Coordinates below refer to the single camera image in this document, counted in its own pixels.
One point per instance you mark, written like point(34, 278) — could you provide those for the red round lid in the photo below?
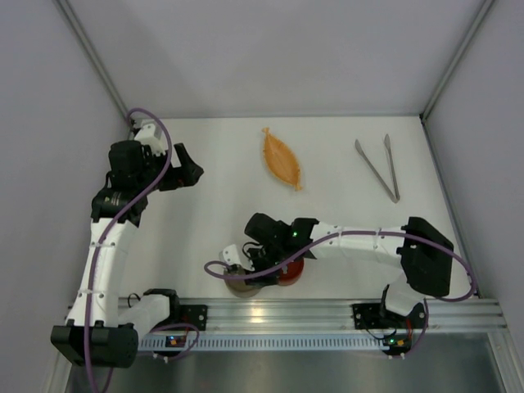
point(294, 267)

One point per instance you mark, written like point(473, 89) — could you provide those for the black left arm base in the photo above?
point(193, 314)

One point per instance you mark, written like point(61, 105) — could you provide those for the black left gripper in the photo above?
point(173, 164)

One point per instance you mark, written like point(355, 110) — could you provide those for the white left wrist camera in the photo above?
point(151, 135)

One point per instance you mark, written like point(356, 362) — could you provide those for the grey round metal container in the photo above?
point(242, 290)

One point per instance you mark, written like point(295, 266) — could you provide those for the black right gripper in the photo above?
point(254, 270)

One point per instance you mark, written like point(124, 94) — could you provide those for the red round metal container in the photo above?
point(288, 279)

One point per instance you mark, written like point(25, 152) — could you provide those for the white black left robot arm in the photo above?
point(94, 328)

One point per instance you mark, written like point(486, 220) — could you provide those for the woven bamboo basket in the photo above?
point(281, 160)

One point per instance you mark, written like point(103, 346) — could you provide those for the slotted grey cable duct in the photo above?
point(246, 342)

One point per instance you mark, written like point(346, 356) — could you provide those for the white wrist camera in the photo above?
point(151, 135)
point(231, 255)

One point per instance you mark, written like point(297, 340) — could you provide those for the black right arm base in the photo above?
point(373, 316)

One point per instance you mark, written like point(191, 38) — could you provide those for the aluminium mounting rail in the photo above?
point(256, 316)

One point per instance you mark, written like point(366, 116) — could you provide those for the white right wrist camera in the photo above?
point(231, 255)

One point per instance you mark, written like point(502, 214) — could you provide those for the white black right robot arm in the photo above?
point(420, 253)

